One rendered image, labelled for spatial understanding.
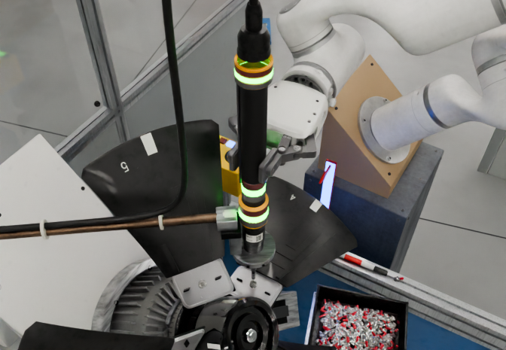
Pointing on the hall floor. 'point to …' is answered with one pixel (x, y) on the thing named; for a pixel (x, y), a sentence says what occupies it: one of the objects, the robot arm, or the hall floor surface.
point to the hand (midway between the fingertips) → (253, 159)
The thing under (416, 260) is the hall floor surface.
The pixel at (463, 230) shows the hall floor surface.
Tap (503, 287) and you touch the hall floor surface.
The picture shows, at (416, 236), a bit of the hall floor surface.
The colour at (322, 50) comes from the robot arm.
